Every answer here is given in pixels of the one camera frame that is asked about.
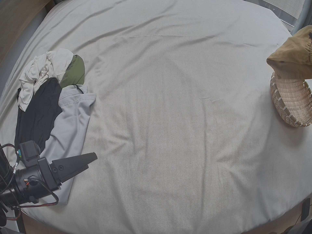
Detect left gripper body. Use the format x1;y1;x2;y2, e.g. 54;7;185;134
15;157;62;199

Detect green garment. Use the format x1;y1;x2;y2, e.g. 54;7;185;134
59;55;86;94

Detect pale blue garment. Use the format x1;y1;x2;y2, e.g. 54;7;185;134
43;84;97;205

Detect black garment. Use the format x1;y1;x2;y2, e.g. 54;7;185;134
14;77;63;153

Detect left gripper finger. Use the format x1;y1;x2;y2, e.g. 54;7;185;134
60;164;89;183
51;152;98;174

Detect tan shorts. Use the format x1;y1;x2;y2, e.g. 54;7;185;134
266;25;312;80

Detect round woven basket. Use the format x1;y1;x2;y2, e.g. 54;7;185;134
270;72;312;127

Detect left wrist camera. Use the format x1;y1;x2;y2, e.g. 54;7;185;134
18;141;40;166

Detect white garment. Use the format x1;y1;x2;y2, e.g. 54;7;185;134
18;48;74;112

